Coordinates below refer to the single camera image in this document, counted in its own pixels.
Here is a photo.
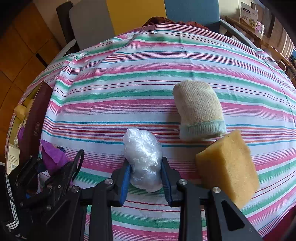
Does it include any gold open box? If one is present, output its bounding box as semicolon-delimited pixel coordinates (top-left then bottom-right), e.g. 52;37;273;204
6;82;53;164

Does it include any purple snack packet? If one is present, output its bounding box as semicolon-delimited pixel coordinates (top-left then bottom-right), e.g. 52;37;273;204
40;140;68;175
16;126;25;146

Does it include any grey yellow blue headboard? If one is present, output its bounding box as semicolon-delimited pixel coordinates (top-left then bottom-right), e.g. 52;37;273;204
69;0;220;50

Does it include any dark red blanket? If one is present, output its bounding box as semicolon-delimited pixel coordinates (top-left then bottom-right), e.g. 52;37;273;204
142;16;209;30

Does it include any rolled beige sock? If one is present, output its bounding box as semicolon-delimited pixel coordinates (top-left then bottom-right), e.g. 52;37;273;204
173;80;226;142

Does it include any striped pink green bedsheet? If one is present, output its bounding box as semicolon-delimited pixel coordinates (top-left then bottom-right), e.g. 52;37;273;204
4;22;296;241

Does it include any wooden side desk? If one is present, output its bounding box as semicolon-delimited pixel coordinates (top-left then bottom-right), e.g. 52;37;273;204
225;16;295;86

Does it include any white product box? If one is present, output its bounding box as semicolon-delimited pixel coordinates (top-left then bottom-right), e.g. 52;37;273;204
239;2;258;29

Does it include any yellow sponge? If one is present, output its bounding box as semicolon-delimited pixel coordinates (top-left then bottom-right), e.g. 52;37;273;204
195;130;259;209
14;98;35;121

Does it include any wooden wardrobe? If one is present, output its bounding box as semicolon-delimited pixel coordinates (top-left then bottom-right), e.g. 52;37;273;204
1;1;61;164

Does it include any white ointment carton box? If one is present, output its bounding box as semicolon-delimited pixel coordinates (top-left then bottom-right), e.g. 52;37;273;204
6;144;20;175

